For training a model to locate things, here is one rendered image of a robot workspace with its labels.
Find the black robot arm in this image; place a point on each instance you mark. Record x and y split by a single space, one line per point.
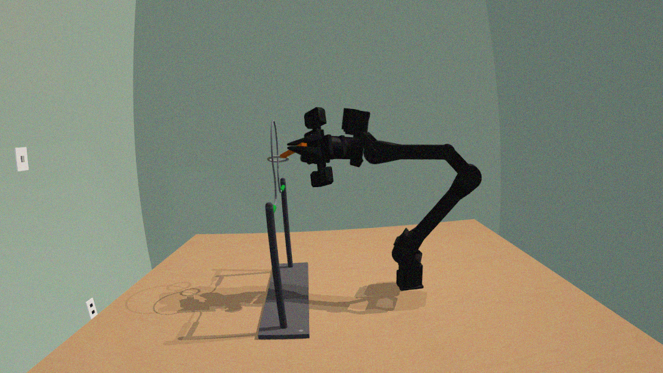
406 247

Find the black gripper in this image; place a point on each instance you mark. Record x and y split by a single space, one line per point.
325 146

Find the orange handle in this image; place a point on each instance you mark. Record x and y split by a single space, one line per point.
285 154

